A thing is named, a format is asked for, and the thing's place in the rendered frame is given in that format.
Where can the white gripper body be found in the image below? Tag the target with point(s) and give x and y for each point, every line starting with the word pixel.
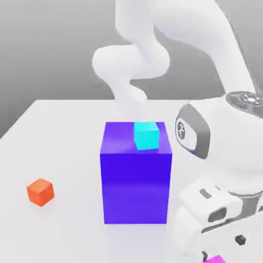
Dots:
pixel 191 232

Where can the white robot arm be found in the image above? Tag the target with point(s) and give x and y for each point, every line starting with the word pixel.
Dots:
pixel 226 148

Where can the small magenta cube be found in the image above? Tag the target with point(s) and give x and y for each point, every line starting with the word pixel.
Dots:
pixel 216 260

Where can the small cyan cube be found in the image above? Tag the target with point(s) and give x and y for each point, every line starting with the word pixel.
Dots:
pixel 146 136

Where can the small orange cube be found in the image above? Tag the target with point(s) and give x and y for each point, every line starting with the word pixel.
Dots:
pixel 40 192

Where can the large purple box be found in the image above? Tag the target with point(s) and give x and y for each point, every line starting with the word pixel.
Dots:
pixel 134 185

